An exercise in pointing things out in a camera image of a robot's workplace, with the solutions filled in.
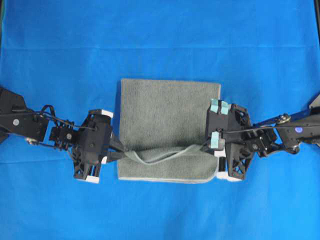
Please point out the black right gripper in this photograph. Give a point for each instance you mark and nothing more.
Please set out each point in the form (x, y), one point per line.
(225, 133)

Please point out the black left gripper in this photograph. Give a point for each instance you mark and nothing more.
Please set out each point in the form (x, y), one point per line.
(94, 138)

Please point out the grey terry towel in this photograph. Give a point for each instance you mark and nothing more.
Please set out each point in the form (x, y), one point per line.
(162, 124)

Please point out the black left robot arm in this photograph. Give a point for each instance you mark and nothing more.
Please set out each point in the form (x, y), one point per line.
(17, 119)

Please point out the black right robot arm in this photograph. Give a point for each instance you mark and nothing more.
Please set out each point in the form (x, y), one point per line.
(284, 132)

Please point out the blue table cloth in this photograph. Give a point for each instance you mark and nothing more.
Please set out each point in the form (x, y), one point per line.
(72, 54)

